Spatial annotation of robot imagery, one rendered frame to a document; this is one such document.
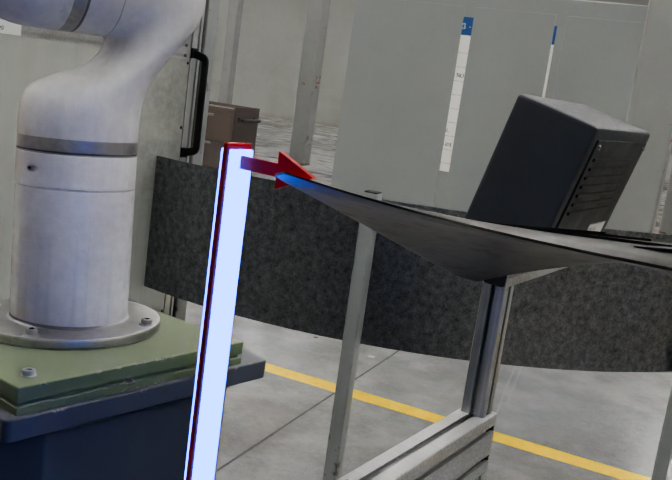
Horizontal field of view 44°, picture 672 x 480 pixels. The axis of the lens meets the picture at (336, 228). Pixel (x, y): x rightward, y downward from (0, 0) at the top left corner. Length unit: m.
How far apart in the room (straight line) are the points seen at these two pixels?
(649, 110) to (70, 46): 3.20
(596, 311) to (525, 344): 0.22
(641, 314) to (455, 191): 4.32
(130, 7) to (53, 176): 0.18
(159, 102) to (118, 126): 1.66
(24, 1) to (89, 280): 0.27
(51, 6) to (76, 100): 0.09
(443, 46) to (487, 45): 0.35
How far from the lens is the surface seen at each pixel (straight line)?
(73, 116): 0.85
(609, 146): 1.09
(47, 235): 0.87
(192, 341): 0.89
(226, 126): 7.14
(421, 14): 6.83
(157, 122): 2.52
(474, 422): 1.05
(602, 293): 2.39
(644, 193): 4.70
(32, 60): 2.23
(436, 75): 6.73
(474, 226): 0.38
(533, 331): 2.33
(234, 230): 0.55
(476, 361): 1.05
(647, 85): 4.70
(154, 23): 0.88
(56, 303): 0.88
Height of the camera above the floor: 1.24
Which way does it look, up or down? 10 degrees down
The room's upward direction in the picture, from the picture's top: 8 degrees clockwise
